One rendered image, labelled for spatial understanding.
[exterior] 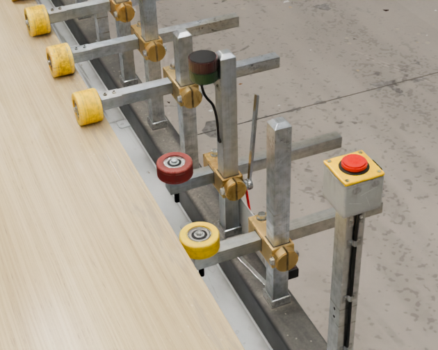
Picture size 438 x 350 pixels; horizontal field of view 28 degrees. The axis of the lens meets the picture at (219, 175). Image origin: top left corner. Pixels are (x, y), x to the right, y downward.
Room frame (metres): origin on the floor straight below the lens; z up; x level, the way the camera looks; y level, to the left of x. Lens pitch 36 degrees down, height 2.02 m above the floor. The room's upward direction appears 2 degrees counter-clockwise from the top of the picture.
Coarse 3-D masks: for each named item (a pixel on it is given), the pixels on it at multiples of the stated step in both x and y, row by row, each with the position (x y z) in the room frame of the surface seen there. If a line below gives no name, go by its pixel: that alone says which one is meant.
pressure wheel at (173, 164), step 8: (176, 152) 1.59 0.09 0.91; (160, 160) 1.56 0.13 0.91; (168, 160) 1.57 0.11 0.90; (176, 160) 1.56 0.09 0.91; (184, 160) 1.56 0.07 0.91; (192, 160) 1.56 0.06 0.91; (160, 168) 1.54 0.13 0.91; (168, 168) 1.53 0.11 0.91; (176, 168) 1.53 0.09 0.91; (184, 168) 1.53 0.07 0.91; (192, 168) 1.55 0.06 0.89; (160, 176) 1.53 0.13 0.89; (168, 176) 1.52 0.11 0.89; (176, 176) 1.52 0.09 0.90; (184, 176) 1.53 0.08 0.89; (176, 184) 1.52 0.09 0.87; (176, 200) 1.55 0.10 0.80
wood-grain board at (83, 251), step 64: (0, 0) 2.44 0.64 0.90; (0, 64) 2.04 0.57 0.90; (0, 128) 1.73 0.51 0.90; (64, 128) 1.72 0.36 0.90; (0, 192) 1.48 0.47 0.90; (64, 192) 1.47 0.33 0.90; (128, 192) 1.46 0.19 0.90; (0, 256) 1.27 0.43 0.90; (64, 256) 1.27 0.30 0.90; (128, 256) 1.26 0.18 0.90; (0, 320) 1.10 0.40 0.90; (64, 320) 1.10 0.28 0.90; (128, 320) 1.09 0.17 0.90; (192, 320) 1.08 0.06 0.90
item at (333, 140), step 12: (336, 132) 1.72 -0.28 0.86; (300, 144) 1.67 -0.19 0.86; (312, 144) 1.67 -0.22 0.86; (324, 144) 1.68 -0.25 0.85; (336, 144) 1.69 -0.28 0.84; (264, 156) 1.63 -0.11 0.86; (300, 156) 1.66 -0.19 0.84; (204, 168) 1.59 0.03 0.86; (240, 168) 1.60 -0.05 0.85; (252, 168) 1.61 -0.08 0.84; (264, 168) 1.62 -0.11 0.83; (192, 180) 1.56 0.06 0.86; (204, 180) 1.57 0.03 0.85
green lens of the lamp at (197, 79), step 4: (192, 72) 1.53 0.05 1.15; (216, 72) 1.53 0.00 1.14; (192, 76) 1.53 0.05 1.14; (196, 76) 1.52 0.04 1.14; (200, 76) 1.52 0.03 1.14; (204, 76) 1.52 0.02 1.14; (208, 76) 1.52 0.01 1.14; (212, 76) 1.52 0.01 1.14; (216, 76) 1.53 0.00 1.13; (192, 80) 1.53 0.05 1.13; (196, 80) 1.52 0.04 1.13; (200, 80) 1.52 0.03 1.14; (204, 80) 1.52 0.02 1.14; (208, 80) 1.52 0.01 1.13; (212, 80) 1.52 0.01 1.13; (216, 80) 1.53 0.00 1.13; (200, 84) 1.52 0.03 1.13; (204, 84) 1.52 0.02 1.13; (208, 84) 1.52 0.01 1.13
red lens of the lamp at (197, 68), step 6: (216, 54) 1.55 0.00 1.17; (216, 60) 1.53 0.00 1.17; (192, 66) 1.52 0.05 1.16; (198, 66) 1.52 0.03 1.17; (204, 66) 1.52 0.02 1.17; (210, 66) 1.52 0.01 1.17; (216, 66) 1.53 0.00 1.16; (198, 72) 1.52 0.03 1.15; (204, 72) 1.52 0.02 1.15; (210, 72) 1.52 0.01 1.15
